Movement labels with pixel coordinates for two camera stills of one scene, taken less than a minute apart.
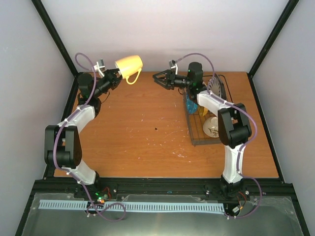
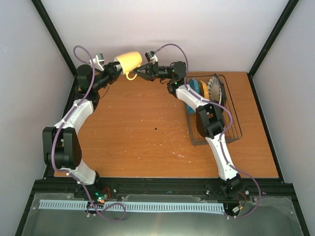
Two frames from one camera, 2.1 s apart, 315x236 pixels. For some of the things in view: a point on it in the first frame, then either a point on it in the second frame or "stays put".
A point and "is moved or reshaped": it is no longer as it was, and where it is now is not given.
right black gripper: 169,84 → 147,69
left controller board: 102,195 stays put
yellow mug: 129,66 is moved or reshaped
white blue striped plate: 215,87 stays put
